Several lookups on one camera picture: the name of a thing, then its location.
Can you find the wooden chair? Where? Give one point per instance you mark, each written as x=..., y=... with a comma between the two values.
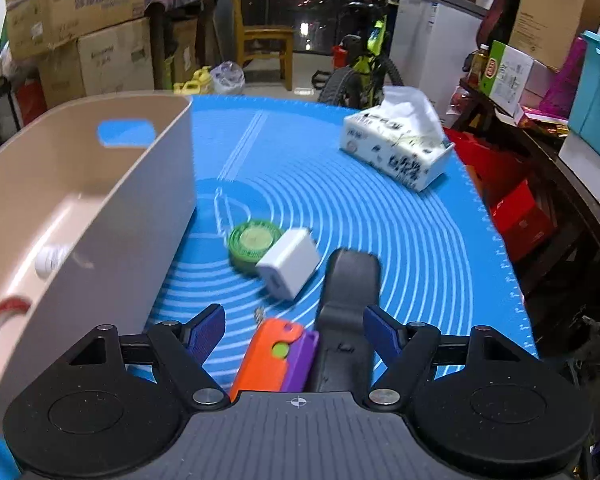
x=265, y=40

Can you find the dark wooden side table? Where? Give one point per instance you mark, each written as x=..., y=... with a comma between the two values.
x=570, y=175

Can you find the green white carton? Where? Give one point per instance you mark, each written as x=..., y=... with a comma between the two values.
x=510, y=77

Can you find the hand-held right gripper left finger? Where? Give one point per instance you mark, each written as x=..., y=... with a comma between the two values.
x=207, y=332

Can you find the white tissue pack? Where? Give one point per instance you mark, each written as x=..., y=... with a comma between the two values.
x=390, y=155

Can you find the blue silicone mat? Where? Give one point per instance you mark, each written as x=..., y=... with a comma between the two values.
x=405, y=240

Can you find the white flat box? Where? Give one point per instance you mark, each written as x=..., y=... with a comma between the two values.
x=592, y=175

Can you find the red gift box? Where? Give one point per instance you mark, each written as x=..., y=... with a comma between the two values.
x=522, y=220

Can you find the black stapler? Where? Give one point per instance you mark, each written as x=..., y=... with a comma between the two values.
x=350, y=285

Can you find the teal plastic storage box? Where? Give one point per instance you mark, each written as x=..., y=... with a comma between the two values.
x=597, y=95

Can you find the white chest freezer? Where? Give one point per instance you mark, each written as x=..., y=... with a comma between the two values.
x=430, y=45

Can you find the red paper bag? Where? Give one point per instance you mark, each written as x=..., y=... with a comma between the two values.
x=485, y=165

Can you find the white charger plug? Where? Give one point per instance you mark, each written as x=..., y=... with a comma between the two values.
x=290, y=260

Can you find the clear plastic bag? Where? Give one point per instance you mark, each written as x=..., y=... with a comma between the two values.
x=227, y=80

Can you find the large plain cardboard box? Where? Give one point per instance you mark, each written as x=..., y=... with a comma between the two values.
x=115, y=60

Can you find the open printed cardboard box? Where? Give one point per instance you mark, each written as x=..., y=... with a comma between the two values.
x=80, y=5

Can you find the green black bicycle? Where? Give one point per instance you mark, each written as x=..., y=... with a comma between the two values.
x=360, y=75

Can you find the orange drink bottle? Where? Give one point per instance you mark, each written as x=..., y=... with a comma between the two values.
x=479, y=67

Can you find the yellow oil jug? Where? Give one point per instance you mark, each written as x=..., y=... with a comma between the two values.
x=195, y=82

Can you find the tall brown cardboard box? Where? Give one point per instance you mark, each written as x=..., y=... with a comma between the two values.
x=555, y=10

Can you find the orange purple utility knife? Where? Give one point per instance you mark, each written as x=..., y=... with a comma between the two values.
x=265, y=360

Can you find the beige plastic storage bin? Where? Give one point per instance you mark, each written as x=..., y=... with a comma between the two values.
x=130, y=220

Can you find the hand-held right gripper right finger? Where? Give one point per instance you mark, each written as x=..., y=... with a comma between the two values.
x=382, y=332

